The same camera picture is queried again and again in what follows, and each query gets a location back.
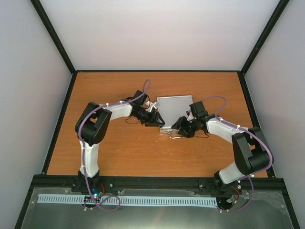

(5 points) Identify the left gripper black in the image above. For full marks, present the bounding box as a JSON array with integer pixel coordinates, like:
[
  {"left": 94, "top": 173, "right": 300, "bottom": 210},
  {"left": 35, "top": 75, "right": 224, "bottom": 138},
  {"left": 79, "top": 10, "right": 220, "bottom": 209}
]
[{"left": 134, "top": 108, "right": 163, "bottom": 128}]

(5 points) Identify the aluminium poker case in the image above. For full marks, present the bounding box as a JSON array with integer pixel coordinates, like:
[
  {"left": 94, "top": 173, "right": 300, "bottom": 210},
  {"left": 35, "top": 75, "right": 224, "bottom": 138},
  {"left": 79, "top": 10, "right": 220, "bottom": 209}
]
[{"left": 157, "top": 95, "right": 193, "bottom": 139}]

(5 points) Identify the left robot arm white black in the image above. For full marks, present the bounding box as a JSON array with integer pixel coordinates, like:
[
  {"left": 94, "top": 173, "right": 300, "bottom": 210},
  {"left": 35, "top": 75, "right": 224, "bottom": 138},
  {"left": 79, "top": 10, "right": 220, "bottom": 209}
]
[{"left": 73, "top": 90, "right": 165, "bottom": 192}]

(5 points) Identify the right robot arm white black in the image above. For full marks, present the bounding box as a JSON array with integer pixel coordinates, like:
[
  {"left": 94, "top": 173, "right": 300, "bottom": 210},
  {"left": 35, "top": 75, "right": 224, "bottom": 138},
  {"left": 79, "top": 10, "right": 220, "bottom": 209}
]
[{"left": 172, "top": 115, "right": 274, "bottom": 193}]

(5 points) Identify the green led circuit board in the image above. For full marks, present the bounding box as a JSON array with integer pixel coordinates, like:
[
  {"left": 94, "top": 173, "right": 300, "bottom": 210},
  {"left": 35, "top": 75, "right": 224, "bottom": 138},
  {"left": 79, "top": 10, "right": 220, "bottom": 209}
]
[{"left": 91, "top": 184, "right": 105, "bottom": 199}]

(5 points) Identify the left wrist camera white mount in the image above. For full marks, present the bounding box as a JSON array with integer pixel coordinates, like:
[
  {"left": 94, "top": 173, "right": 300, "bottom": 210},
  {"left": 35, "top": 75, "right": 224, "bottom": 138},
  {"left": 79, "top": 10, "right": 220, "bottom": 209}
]
[{"left": 145, "top": 101, "right": 160, "bottom": 112}]

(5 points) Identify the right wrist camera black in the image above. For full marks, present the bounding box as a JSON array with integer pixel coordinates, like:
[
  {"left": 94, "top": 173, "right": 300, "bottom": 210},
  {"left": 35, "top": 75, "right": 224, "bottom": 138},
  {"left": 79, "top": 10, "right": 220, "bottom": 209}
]
[{"left": 187, "top": 101, "right": 208, "bottom": 121}]

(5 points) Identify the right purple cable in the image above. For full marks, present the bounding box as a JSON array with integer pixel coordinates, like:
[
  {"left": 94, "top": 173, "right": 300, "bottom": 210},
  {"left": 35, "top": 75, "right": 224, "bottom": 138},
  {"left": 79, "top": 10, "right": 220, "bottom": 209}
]
[{"left": 202, "top": 95, "right": 274, "bottom": 213}]

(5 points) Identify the black table edge frame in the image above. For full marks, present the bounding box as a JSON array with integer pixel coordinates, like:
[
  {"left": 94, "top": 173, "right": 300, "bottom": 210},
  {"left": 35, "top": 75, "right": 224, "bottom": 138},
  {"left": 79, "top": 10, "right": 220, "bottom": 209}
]
[{"left": 41, "top": 69, "right": 277, "bottom": 178}]

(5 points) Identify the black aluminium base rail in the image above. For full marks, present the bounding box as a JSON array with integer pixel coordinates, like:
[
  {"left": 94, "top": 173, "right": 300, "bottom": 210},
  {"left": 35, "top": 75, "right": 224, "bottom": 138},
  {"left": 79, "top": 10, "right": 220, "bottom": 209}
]
[{"left": 32, "top": 174, "right": 285, "bottom": 197}]

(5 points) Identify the light blue cable duct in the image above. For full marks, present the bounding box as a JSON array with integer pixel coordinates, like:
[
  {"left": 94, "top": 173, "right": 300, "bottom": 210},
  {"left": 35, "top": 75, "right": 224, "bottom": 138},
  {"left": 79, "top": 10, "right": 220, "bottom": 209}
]
[{"left": 37, "top": 194, "right": 217, "bottom": 208}]

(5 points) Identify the right black frame post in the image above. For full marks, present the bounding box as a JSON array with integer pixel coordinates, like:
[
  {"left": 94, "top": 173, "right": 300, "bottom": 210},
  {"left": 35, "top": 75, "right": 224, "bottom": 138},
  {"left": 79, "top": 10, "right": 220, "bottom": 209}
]
[{"left": 239, "top": 0, "right": 290, "bottom": 78}]

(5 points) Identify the black frame post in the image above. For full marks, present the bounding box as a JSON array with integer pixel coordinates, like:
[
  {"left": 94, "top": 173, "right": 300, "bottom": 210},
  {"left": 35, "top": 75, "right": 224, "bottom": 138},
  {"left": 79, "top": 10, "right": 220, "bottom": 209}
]
[
  {"left": 239, "top": 0, "right": 290, "bottom": 78},
  {"left": 30, "top": 0, "right": 76, "bottom": 75}
]

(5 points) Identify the left black frame post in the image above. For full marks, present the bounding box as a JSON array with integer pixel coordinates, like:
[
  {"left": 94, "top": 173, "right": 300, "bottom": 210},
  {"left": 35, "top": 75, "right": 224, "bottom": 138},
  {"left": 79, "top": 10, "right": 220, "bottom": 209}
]
[{"left": 30, "top": 0, "right": 76, "bottom": 75}]

